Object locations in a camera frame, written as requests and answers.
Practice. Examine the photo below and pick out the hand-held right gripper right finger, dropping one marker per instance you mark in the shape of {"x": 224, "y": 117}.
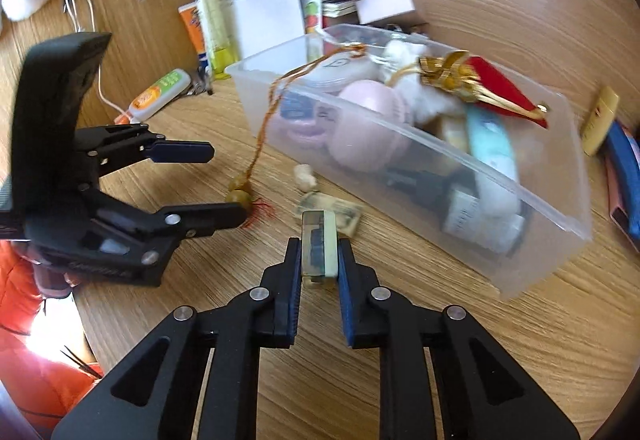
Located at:
{"x": 347, "y": 300}

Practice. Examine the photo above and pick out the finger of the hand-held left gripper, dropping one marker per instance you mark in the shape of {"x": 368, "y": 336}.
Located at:
{"x": 185, "y": 152}
{"x": 210, "y": 217}

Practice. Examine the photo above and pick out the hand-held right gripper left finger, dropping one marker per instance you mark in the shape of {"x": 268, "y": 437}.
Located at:
{"x": 295, "y": 290}

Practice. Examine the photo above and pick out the round translucent lidded container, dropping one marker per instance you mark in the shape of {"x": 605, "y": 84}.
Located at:
{"x": 340, "y": 67}

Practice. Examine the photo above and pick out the clear plastic storage box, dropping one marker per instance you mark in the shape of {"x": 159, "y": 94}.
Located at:
{"x": 540, "y": 260}

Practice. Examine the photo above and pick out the wooden desktop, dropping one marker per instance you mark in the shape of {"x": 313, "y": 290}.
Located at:
{"x": 450, "y": 345}

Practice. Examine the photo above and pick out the green white small packet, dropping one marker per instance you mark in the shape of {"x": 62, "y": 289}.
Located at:
{"x": 160, "y": 92}

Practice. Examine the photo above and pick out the metal keys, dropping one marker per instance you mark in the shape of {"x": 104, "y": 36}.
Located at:
{"x": 200, "y": 84}

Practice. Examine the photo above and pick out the folded banknote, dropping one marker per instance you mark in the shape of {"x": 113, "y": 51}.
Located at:
{"x": 345, "y": 215}

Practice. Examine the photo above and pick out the small white pebble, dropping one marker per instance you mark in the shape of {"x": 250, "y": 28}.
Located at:
{"x": 305, "y": 177}

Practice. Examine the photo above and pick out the yellow-green bottle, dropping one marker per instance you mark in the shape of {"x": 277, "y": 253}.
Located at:
{"x": 215, "y": 34}

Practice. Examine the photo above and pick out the orange tube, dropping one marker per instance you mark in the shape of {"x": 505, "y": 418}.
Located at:
{"x": 192, "y": 27}

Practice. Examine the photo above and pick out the dark glass bottle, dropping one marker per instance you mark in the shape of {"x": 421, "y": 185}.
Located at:
{"x": 425, "y": 185}

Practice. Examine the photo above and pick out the white labelled bottle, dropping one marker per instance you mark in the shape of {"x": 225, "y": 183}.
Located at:
{"x": 465, "y": 215}

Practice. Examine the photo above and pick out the orange cloth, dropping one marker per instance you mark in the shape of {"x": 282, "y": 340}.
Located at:
{"x": 20, "y": 300}

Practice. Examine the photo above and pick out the fruit sticker sheet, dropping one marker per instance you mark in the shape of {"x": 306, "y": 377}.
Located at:
{"x": 312, "y": 17}

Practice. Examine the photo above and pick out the pink round case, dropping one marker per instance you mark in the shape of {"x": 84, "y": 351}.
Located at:
{"x": 370, "y": 104}

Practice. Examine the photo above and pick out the light blue tube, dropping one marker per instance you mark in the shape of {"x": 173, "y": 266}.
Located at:
{"x": 490, "y": 139}

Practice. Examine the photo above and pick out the small white plush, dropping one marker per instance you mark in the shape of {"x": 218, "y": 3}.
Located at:
{"x": 405, "y": 57}

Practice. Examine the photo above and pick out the white rectangular box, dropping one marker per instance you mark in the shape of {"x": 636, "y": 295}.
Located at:
{"x": 385, "y": 4}

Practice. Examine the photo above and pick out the red gold ornament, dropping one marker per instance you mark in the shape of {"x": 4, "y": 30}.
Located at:
{"x": 495, "y": 79}

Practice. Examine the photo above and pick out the pink flat case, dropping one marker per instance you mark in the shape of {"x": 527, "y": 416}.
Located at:
{"x": 617, "y": 205}

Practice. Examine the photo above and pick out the yellow sunscreen bottle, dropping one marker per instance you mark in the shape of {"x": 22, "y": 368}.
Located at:
{"x": 600, "y": 119}

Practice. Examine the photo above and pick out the blue pouch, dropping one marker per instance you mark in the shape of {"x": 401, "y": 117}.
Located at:
{"x": 622, "y": 154}

